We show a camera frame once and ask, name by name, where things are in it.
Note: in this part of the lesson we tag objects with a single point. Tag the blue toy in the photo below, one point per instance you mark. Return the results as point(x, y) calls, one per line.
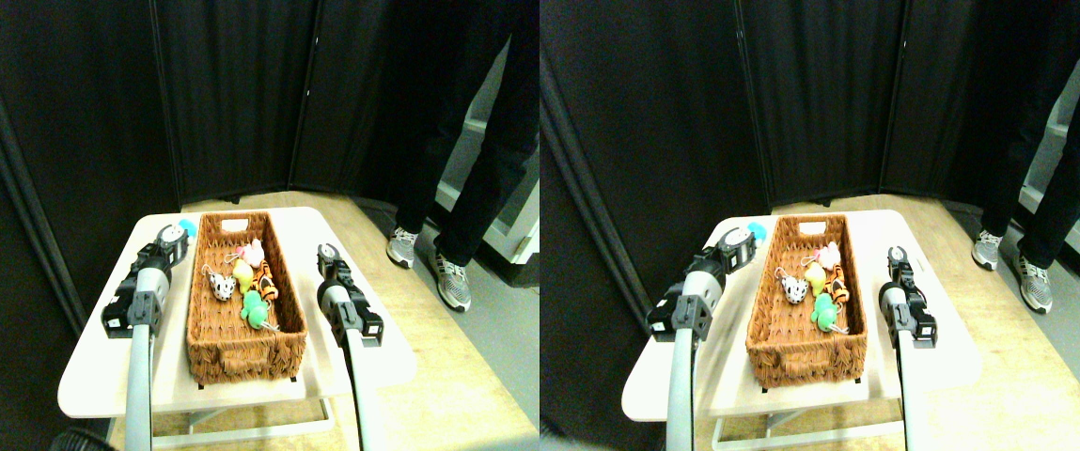
point(188, 227)
point(758, 231)

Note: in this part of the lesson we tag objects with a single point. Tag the orange tiger toy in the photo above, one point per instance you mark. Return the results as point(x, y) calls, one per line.
point(841, 285)
point(269, 282)

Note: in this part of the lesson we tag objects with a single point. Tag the white black-spotted toy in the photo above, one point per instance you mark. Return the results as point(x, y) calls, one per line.
point(791, 289)
point(220, 287)

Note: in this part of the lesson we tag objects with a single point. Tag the pink toy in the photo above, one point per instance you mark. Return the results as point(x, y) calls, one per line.
point(253, 251)
point(828, 254)

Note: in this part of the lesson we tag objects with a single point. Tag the yellow toy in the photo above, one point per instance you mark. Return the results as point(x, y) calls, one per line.
point(816, 278)
point(243, 275)

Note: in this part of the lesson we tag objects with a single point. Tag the green toy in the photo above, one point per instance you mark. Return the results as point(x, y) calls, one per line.
point(823, 311)
point(254, 308)

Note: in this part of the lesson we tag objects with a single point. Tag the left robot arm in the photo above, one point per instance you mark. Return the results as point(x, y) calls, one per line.
point(681, 395)
point(139, 395)

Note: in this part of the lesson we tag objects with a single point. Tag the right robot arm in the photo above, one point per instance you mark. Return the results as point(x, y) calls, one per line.
point(359, 404)
point(906, 404)

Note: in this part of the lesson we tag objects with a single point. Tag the brown wicker basket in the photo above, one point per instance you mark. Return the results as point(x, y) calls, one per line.
point(253, 352)
point(817, 355)

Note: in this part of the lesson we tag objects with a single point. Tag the grey curtain stand pole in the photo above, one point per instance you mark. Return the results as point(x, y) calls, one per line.
point(21, 167)
point(596, 202)

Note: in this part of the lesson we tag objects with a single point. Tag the low white table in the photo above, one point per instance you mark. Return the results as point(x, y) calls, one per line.
point(93, 376)
point(648, 381)

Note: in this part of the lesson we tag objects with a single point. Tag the person's legs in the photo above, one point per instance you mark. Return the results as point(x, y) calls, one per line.
point(436, 141)
point(1019, 141)

